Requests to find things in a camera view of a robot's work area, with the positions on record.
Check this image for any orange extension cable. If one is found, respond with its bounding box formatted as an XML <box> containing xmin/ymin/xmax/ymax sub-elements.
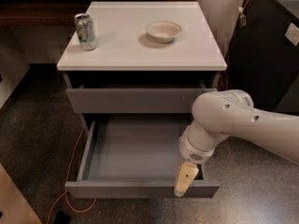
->
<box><xmin>46</xmin><ymin>128</ymin><xmax>98</xmax><ymax>224</ymax></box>

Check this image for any dark cabinet on right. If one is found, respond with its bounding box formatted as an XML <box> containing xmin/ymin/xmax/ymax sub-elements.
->
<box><xmin>227</xmin><ymin>0</ymin><xmax>299</xmax><ymax>114</ymax></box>

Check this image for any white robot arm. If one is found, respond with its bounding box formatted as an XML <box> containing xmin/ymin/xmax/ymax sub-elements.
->
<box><xmin>174</xmin><ymin>90</ymin><xmax>299</xmax><ymax>197</ymax></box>

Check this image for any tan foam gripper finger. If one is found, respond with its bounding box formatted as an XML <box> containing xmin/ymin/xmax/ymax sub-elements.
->
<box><xmin>174</xmin><ymin>161</ymin><xmax>199</xmax><ymax>197</ymax></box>

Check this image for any white tag on cabinet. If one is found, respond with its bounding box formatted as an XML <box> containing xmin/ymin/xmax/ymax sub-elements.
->
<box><xmin>238</xmin><ymin>7</ymin><xmax>246</xmax><ymax>28</ymax></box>

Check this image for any grey drawer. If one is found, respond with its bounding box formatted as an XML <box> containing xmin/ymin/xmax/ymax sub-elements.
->
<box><xmin>66</xmin><ymin>83</ymin><xmax>214</xmax><ymax>114</ymax></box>
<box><xmin>64</xmin><ymin>113</ymin><xmax>221</xmax><ymax>200</ymax></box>

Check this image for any white top drawer cabinet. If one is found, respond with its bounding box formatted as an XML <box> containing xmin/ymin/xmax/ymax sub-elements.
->
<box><xmin>57</xmin><ymin>2</ymin><xmax>227</xmax><ymax>132</ymax></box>

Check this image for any grey top drawer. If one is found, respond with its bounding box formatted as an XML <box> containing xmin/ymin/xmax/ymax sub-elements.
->
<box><xmin>66</xmin><ymin>83</ymin><xmax>214</xmax><ymax>114</ymax></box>

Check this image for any green white soda can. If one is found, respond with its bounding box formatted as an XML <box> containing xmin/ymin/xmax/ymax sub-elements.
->
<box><xmin>74</xmin><ymin>13</ymin><xmax>97</xmax><ymax>50</ymax></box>

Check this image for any wooden board corner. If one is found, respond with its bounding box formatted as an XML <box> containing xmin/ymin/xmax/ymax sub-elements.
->
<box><xmin>0</xmin><ymin>164</ymin><xmax>42</xmax><ymax>224</ymax></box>

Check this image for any white paper bowl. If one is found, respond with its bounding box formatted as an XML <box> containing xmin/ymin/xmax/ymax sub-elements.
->
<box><xmin>146</xmin><ymin>21</ymin><xmax>181</xmax><ymax>44</ymax></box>

